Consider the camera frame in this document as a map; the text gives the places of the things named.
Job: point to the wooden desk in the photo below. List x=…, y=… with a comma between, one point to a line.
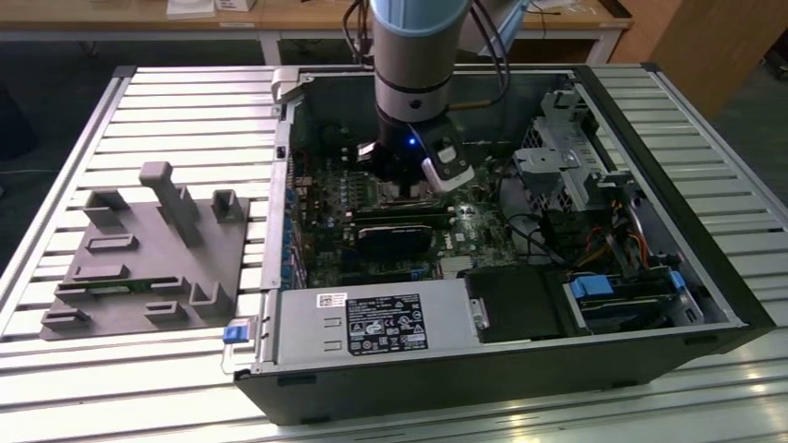
x=123, y=23

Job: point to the green RAM stick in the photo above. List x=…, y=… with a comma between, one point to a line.
x=117, y=288

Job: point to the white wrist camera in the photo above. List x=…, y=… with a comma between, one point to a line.
x=452, y=171

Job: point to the thin metal locking lever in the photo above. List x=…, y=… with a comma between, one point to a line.
x=407, y=203

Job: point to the blue case latch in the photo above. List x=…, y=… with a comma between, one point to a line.
x=235, y=334

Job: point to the black drive bay cover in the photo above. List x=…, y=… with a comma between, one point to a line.
x=523, y=304

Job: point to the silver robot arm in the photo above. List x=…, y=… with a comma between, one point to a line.
x=412, y=69

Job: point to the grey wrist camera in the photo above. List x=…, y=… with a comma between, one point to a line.
x=365, y=152

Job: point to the white paper stack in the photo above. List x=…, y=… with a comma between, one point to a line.
x=191, y=9

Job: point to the metal drive cage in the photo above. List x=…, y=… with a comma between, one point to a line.
x=541, y=161

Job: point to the black rear case fan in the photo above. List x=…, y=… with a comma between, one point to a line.
x=331, y=140

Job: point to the green motherboard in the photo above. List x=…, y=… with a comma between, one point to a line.
x=487, y=231

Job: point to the grey parts rack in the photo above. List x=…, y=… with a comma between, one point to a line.
x=153, y=258

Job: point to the black RAM stick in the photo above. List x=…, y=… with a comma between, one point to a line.
x=407, y=211
x=400, y=220

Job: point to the silver chipset heat sink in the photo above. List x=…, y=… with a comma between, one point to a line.
x=459, y=267

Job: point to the silver power supply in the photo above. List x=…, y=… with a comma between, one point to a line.
x=308, y=323

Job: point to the white printed box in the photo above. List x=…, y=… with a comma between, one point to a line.
x=236, y=5

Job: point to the black PC case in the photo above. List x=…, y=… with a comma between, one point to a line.
x=492, y=383

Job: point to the silver square CPU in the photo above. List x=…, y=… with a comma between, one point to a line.
x=411, y=192

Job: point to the hard disk in blue carrier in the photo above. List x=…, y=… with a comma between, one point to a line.
x=591, y=286

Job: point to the black graphics card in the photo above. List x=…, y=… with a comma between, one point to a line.
x=393, y=240

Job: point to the CPU socket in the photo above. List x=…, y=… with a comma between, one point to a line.
x=383, y=199

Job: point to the wooden cabinet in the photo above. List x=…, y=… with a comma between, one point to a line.
x=708, y=46

